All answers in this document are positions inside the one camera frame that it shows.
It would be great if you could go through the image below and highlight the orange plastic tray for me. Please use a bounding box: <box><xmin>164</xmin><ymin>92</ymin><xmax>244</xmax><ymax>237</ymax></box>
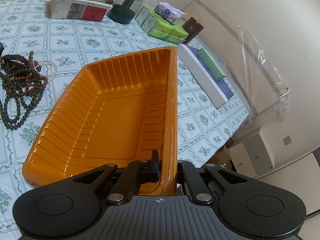
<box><xmin>22</xmin><ymin>46</ymin><xmax>178</xmax><ymax>195</ymax></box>

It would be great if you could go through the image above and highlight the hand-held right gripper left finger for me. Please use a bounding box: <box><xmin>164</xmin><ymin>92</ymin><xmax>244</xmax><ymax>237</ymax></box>
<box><xmin>71</xmin><ymin>150</ymin><xmax>161</xmax><ymax>204</ymax></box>

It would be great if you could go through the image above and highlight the red-brown bead necklace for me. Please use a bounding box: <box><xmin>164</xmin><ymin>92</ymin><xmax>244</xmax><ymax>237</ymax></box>
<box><xmin>26</xmin><ymin>51</ymin><xmax>48</xmax><ymax>98</ymax></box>

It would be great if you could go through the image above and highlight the purple tissue pack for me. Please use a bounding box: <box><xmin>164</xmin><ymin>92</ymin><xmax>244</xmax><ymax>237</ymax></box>
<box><xmin>154</xmin><ymin>2</ymin><xmax>185</xmax><ymax>24</ymax></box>

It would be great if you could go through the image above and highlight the white and red carton box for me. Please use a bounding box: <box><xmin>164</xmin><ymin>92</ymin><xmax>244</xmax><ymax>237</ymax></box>
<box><xmin>49</xmin><ymin>0</ymin><xmax>108</xmax><ymax>22</ymax></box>

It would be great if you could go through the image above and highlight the white flat box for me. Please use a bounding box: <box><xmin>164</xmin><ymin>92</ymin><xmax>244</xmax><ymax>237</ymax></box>
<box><xmin>176</xmin><ymin>44</ymin><xmax>235</xmax><ymax>109</ymax></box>

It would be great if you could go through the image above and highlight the green spine book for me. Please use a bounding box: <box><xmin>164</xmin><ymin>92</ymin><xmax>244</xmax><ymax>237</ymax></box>
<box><xmin>53</xmin><ymin>0</ymin><xmax>113</xmax><ymax>7</ymax></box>

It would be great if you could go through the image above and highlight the green long box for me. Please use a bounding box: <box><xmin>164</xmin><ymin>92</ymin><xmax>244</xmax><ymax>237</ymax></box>
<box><xmin>197</xmin><ymin>49</ymin><xmax>225</xmax><ymax>80</ymax></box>

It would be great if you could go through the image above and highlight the green floral cloth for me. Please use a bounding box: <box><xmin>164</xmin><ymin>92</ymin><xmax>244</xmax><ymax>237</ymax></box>
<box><xmin>0</xmin><ymin>0</ymin><xmax>252</xmax><ymax>230</ymax></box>

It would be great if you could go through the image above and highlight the brown cardboard box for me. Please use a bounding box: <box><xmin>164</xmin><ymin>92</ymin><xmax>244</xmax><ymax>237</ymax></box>
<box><xmin>214</xmin><ymin>144</ymin><xmax>238</xmax><ymax>172</ymax></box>

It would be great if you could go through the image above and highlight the plastic-wrapped headboard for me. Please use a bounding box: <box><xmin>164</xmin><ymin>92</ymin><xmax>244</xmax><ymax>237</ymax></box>
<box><xmin>181</xmin><ymin>0</ymin><xmax>292</xmax><ymax>115</ymax></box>

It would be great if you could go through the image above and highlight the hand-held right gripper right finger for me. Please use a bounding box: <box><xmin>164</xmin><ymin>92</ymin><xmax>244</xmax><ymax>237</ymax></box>
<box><xmin>177</xmin><ymin>160</ymin><xmax>254</xmax><ymax>204</ymax></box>

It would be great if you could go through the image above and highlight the white nightstand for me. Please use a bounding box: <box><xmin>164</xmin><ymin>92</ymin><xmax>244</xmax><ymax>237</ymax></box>
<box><xmin>229</xmin><ymin>126</ymin><xmax>275</xmax><ymax>178</ymax></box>

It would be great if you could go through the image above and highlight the long dark bead necklace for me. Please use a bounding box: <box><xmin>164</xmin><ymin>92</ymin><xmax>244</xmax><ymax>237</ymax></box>
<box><xmin>0</xmin><ymin>61</ymin><xmax>48</xmax><ymax>131</ymax></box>

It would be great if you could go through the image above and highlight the green tissue pack bundle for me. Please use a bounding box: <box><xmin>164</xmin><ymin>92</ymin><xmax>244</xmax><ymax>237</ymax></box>
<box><xmin>135</xmin><ymin>4</ymin><xmax>189</xmax><ymax>43</ymax></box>

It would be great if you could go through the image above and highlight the glass jar with green lid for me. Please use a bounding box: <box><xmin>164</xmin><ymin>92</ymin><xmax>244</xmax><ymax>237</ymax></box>
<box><xmin>107</xmin><ymin>0</ymin><xmax>145</xmax><ymax>25</ymax></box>

